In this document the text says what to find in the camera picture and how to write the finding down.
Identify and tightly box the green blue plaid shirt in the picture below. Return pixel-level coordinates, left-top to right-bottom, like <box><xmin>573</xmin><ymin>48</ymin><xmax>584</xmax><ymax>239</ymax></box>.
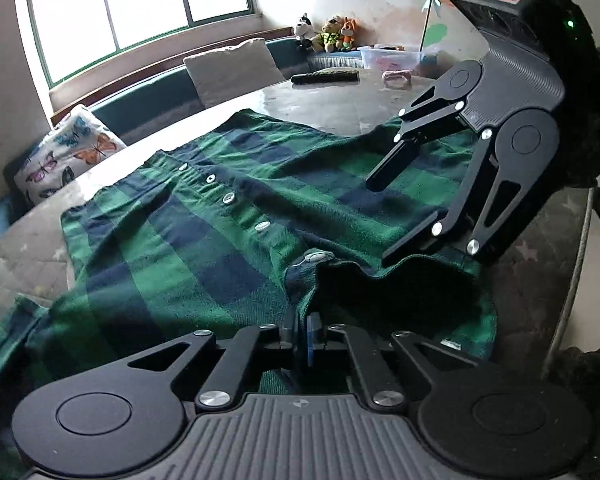
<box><xmin>0</xmin><ymin>110</ymin><xmax>496</xmax><ymax>479</ymax></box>

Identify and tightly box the black remote control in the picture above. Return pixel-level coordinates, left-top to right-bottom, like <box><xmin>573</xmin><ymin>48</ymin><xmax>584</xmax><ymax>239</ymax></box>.
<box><xmin>290</xmin><ymin>68</ymin><xmax>360</xmax><ymax>84</ymax></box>

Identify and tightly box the black white plush dog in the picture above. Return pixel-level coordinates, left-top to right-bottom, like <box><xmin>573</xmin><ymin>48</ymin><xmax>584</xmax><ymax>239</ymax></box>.
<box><xmin>294</xmin><ymin>13</ymin><xmax>315</xmax><ymax>53</ymax></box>

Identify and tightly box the pink small object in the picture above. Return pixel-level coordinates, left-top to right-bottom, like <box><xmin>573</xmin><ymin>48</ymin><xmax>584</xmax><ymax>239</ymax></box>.
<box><xmin>381</xmin><ymin>70</ymin><xmax>412</xmax><ymax>90</ymax></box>

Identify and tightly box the clear plastic storage box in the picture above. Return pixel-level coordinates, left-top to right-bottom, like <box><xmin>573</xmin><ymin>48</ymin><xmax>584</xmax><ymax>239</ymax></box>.
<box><xmin>358</xmin><ymin>47</ymin><xmax>424</xmax><ymax>72</ymax></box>

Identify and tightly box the orange fox plush toy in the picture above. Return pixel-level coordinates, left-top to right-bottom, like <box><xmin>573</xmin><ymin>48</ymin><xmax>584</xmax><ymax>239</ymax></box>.
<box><xmin>339</xmin><ymin>18</ymin><xmax>358</xmax><ymax>52</ymax></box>

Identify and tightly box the plain white cushion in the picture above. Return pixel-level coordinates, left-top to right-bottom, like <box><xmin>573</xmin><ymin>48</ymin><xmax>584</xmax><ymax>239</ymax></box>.
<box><xmin>183</xmin><ymin>38</ymin><xmax>285</xmax><ymax>108</ymax></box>

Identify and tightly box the yellow green plush toy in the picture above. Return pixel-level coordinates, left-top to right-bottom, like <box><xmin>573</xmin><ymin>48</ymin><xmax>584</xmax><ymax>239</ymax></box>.
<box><xmin>312</xmin><ymin>15</ymin><xmax>343</xmax><ymax>53</ymax></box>

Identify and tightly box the green framed window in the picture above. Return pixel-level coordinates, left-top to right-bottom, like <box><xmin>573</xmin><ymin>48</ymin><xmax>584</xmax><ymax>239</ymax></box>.
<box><xmin>28</xmin><ymin>0</ymin><xmax>254</xmax><ymax>87</ymax></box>

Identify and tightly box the butterfly print pillow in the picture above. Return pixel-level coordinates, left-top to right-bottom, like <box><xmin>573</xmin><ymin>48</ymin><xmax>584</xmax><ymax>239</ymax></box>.
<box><xmin>14</xmin><ymin>105</ymin><xmax>126</xmax><ymax>207</ymax></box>

